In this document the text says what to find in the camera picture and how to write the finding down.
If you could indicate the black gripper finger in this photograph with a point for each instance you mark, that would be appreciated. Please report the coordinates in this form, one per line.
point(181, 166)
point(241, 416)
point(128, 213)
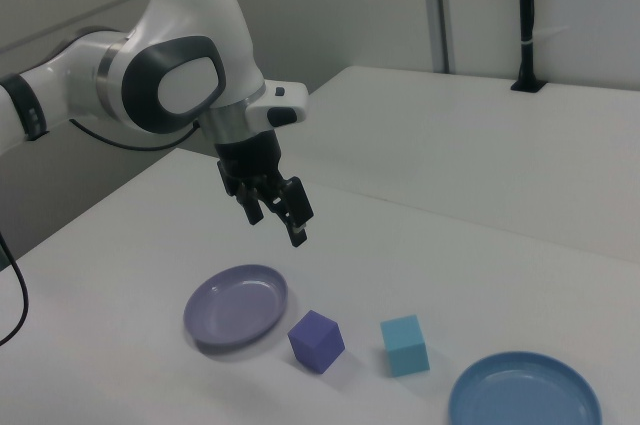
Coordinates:
point(253, 210)
point(299, 202)

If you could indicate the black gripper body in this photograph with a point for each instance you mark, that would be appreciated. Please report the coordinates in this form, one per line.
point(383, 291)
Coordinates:
point(250, 157)

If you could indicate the purple cube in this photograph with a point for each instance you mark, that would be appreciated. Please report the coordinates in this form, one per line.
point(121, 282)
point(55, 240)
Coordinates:
point(315, 342)

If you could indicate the teal cube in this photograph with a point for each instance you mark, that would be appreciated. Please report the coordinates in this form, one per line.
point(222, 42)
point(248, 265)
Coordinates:
point(405, 347)

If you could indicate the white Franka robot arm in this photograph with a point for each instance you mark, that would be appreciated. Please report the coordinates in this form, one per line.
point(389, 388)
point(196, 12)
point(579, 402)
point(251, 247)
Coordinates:
point(195, 35)

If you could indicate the purple plate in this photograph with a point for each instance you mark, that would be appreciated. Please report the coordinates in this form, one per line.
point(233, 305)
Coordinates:
point(235, 305)

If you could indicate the blue plate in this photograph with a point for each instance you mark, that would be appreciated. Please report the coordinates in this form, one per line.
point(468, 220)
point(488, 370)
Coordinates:
point(525, 395)

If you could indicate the black pole stand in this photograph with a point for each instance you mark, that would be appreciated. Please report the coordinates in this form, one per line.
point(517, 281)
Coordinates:
point(526, 5)

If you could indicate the grey metal partition post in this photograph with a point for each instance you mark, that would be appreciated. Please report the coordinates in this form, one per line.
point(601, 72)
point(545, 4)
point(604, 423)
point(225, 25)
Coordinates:
point(437, 5)

